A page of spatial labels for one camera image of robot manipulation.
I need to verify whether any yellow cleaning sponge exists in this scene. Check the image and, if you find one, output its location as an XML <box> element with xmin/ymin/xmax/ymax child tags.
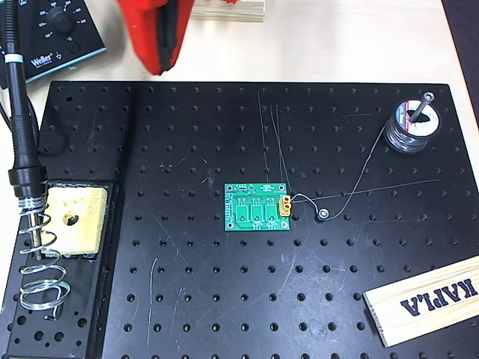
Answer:
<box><xmin>40</xmin><ymin>185</ymin><xmax>109</xmax><ymax>259</ymax></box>

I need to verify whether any steel bolt through spool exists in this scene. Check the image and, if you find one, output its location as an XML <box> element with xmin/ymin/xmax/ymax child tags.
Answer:
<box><xmin>411</xmin><ymin>91</ymin><xmax>437</xmax><ymax>123</ymax></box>

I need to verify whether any solder wire spool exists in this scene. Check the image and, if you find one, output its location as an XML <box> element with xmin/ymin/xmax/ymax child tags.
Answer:
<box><xmin>384</xmin><ymin>97</ymin><xmax>442</xmax><ymax>155</ymax></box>

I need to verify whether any teal Weller soldering station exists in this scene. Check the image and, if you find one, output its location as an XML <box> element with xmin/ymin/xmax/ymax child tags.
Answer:
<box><xmin>0</xmin><ymin>0</ymin><xmax>107</xmax><ymax>90</ymax></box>

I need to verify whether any yellow power connector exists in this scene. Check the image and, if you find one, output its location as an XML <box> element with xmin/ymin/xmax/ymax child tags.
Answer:
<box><xmin>278</xmin><ymin>194</ymin><xmax>296</xmax><ymax>217</ymax></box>

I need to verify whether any black perforated breadboard plate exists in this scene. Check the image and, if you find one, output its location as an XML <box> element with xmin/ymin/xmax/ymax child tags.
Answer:
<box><xmin>0</xmin><ymin>80</ymin><xmax>479</xmax><ymax>359</ymax></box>

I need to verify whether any black soldering iron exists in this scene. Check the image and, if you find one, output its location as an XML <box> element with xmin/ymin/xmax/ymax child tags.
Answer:
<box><xmin>1</xmin><ymin>0</ymin><xmax>43</xmax><ymax>262</ymax></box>

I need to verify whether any wooden plank with Kapla print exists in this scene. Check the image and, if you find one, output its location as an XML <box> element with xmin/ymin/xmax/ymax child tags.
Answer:
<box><xmin>363</xmin><ymin>256</ymin><xmax>479</xmax><ymax>349</ymax></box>

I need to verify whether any stacked wooden plank robot base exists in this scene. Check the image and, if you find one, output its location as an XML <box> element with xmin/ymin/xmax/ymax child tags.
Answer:
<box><xmin>189</xmin><ymin>0</ymin><xmax>266</xmax><ymax>23</ymax></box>

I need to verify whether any green circuit board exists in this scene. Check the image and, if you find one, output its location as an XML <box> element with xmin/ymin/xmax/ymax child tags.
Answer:
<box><xmin>223</xmin><ymin>182</ymin><xmax>292</xmax><ymax>232</ymax></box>

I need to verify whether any thin solder wire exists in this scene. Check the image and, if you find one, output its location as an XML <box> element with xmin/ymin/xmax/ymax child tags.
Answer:
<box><xmin>290</xmin><ymin>125</ymin><xmax>390</xmax><ymax>221</ymax></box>

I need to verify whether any black stand with spring holder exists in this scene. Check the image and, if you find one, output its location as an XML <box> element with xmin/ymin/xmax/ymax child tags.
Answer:
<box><xmin>0</xmin><ymin>166</ymin><xmax>125</xmax><ymax>359</ymax></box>

